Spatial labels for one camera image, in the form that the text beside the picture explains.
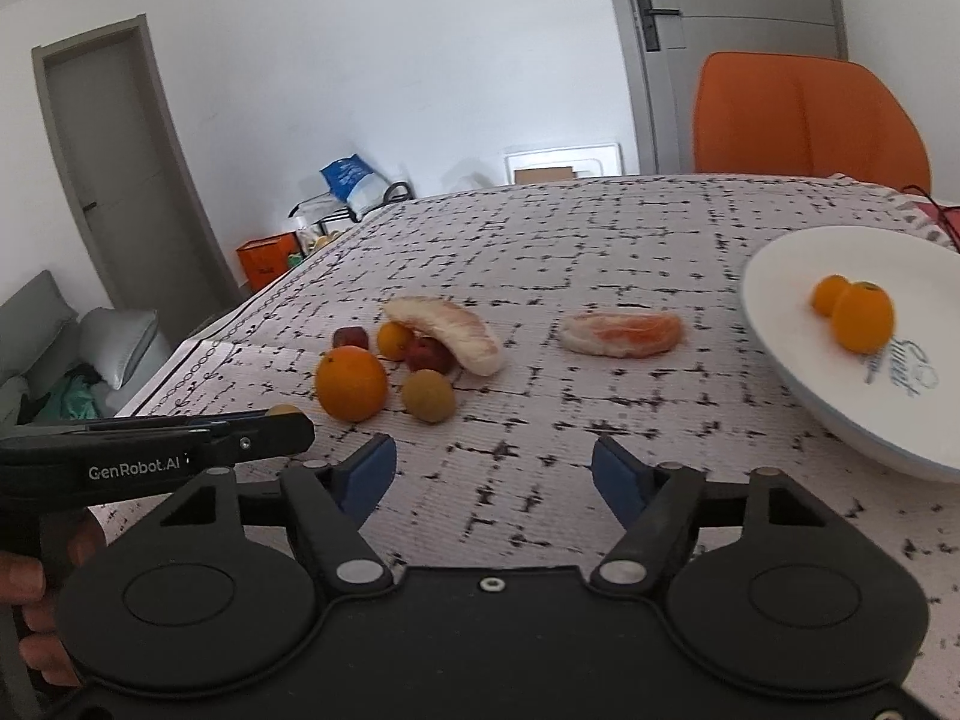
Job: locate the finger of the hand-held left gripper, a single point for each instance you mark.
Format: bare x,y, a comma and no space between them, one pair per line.
270,436

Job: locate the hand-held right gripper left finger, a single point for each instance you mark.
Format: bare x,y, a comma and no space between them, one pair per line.
371,474

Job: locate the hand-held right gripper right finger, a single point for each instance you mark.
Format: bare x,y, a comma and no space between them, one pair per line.
619,481

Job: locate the tiny yellow fruit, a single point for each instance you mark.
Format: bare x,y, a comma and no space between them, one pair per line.
283,410

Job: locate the large orange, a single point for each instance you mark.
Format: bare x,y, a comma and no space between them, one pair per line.
350,382

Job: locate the small red fruit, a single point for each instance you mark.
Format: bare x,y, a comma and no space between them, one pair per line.
427,357
349,336

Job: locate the small round orange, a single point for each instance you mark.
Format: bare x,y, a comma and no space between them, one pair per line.
390,341

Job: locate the pink packaged snack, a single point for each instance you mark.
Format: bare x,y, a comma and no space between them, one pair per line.
622,335

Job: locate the pomelo segment with white pith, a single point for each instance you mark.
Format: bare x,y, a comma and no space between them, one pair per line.
454,341

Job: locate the white plate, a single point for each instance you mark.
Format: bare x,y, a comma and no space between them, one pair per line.
787,337

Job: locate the person's left hand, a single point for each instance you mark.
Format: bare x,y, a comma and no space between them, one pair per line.
21,577

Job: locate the green cloth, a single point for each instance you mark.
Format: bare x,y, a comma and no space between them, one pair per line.
71,399

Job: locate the grey cushion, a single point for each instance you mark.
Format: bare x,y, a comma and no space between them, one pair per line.
124,349

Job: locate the grey sofa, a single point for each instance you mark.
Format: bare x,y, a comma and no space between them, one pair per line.
26,322

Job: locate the orange box on floor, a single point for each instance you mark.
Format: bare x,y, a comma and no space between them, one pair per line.
266,260

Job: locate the blue and white bag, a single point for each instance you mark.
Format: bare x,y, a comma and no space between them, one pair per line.
352,180

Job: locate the small mandarin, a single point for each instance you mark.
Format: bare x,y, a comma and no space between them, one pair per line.
826,295

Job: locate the medium mandarin with green stem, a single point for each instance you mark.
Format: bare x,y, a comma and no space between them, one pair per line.
864,317

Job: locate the grey-framed plain door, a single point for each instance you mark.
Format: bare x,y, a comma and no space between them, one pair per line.
120,165

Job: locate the brown cardboard piece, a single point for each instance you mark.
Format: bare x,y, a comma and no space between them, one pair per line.
544,175

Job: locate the white foam packaging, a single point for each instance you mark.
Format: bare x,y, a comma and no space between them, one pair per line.
592,157

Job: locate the orange chair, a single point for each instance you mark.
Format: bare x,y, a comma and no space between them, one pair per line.
802,120

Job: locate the grey door with black lock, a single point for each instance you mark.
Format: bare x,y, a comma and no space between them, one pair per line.
750,75

